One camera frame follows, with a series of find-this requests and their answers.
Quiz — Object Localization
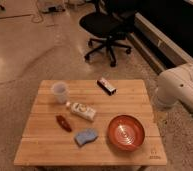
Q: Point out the white bottle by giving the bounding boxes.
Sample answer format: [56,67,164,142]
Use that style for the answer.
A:
[66,102,96,121]

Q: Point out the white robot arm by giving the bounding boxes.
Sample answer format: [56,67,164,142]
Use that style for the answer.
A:
[154,63,193,109]

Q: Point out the black and white box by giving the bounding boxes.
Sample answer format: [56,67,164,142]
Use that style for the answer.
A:
[97,78,116,95]

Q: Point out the translucent plastic cup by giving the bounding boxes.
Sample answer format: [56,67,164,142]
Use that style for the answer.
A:
[51,82,68,104]

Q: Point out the wooden table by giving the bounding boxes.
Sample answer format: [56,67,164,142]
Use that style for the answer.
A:
[14,80,167,166]

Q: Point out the dark red small object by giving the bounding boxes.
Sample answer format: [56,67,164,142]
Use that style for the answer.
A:
[56,115,72,132]

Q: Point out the blue sponge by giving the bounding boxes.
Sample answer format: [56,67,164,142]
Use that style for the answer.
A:
[74,128,98,146]

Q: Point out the red-orange bowl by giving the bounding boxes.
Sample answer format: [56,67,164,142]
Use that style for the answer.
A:
[107,115,145,152]

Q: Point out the black office chair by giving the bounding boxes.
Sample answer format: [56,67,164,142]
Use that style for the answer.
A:
[79,0,139,67]

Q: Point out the equipment on floor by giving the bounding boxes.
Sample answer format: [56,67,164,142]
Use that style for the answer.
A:
[37,0,65,13]

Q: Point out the floor cable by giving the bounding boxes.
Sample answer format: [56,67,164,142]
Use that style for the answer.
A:
[30,0,45,24]

